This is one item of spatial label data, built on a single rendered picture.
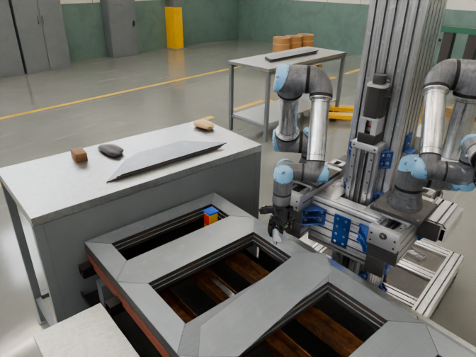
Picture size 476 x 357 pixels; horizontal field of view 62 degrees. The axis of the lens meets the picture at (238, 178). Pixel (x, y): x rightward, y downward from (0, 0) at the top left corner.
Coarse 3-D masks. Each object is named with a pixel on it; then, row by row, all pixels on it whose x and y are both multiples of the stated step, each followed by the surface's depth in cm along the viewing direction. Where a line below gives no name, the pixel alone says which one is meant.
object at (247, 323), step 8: (232, 304) 148; (224, 312) 144; (232, 312) 144; (240, 312) 144; (248, 312) 144; (232, 320) 141; (240, 320) 141; (248, 320) 141; (256, 320) 141; (240, 328) 138; (248, 328) 138; (256, 328) 138; (264, 328) 138; (256, 336) 135
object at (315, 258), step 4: (304, 256) 173; (308, 256) 173; (312, 256) 173; (316, 256) 173; (320, 256) 173; (312, 260) 171; (316, 260) 171; (320, 260) 171; (324, 260) 171; (320, 264) 169; (324, 264) 169; (328, 264) 169; (328, 268) 166
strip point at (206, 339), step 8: (200, 328) 138; (200, 336) 134; (208, 336) 134; (200, 344) 131; (208, 344) 132; (216, 344) 132; (224, 344) 132; (200, 352) 129; (208, 352) 129; (216, 352) 129; (224, 352) 129; (232, 352) 129
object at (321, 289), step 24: (192, 216) 206; (120, 240) 183; (144, 240) 190; (240, 240) 186; (264, 240) 185; (96, 264) 175; (192, 264) 170; (120, 288) 156; (336, 288) 157; (216, 312) 144; (288, 312) 147; (360, 312) 150; (192, 336) 134; (264, 336) 139
